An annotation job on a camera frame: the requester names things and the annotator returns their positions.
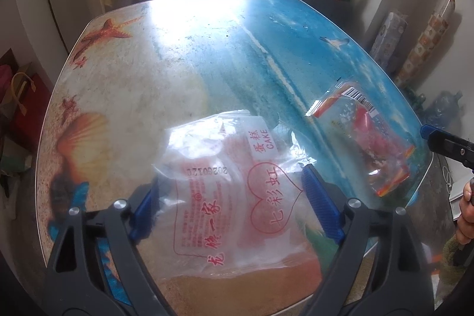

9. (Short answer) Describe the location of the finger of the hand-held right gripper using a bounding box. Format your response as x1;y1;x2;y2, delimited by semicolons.
420;124;474;169

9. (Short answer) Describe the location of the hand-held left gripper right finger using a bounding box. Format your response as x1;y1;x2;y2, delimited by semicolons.
300;163;434;316

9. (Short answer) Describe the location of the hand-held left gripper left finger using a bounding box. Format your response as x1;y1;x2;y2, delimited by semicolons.
46;177;174;316

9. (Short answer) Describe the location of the red-edged clear snack wrapper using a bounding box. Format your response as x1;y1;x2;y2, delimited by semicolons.
305;79;417;198

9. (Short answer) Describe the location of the clear cake wrapper red print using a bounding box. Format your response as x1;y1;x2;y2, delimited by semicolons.
153;110;330;280

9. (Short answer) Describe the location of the person's right hand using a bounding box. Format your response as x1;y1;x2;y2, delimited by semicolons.
455;178;474;246

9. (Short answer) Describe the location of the large clear water jug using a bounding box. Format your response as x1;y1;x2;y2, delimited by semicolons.
424;91;463;124

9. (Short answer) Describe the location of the small green toy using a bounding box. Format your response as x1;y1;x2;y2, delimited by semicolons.
407;88;426;105

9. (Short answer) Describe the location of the green fluffy cloth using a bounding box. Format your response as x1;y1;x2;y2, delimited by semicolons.
442;238;467;265

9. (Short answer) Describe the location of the patterned wrapping paper roll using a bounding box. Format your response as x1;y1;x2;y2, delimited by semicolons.
394;0;456;85

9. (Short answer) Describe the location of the toilet paper pack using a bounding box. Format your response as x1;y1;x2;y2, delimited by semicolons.
370;12;408;67

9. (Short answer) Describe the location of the olive paper bag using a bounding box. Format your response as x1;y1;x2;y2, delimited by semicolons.
0;138;32;174

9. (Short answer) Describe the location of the red gift bag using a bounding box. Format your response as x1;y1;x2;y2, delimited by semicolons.
9;72;50;150

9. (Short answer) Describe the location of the brown cardboard box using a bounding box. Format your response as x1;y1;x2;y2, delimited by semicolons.
0;49;30;109

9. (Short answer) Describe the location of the pink plastic bag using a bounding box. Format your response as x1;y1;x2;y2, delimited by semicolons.
0;64;13;102

